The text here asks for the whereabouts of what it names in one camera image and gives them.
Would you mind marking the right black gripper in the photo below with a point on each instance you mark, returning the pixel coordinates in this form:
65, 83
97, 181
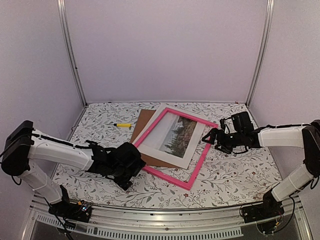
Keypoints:
220, 133

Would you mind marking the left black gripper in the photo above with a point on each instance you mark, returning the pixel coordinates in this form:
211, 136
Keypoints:
123, 182

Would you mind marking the brown frame backing board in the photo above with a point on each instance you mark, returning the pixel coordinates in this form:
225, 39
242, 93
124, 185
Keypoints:
143, 118

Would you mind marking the yellow handled screwdriver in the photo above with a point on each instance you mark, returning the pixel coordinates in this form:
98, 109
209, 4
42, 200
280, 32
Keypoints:
120, 125

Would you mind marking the pink picture frame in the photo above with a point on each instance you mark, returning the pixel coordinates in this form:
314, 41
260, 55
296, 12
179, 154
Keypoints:
180, 177

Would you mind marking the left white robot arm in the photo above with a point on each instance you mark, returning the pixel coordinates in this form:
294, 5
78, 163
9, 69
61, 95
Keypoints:
25, 145

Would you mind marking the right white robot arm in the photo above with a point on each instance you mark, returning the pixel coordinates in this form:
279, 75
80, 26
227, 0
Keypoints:
305, 136

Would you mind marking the floral patterned table mat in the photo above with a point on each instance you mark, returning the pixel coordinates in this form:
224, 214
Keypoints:
223, 180

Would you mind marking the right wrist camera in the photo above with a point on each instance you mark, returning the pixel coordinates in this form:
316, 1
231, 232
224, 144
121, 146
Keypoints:
226, 124

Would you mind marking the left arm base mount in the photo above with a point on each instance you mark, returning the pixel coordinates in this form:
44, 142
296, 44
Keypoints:
80, 211

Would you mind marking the aluminium front rail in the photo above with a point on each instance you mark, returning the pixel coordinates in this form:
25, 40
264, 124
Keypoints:
124, 223

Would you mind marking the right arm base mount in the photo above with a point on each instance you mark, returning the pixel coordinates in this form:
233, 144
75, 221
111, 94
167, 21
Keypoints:
262, 211

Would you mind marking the right aluminium corner post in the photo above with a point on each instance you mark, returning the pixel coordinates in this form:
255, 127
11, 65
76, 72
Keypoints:
270, 4

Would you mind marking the aluminium corner post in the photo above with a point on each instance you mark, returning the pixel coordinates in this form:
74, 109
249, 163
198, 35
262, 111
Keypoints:
61, 5
270, 4

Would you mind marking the left aluminium corner post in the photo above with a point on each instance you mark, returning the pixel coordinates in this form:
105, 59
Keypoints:
61, 5

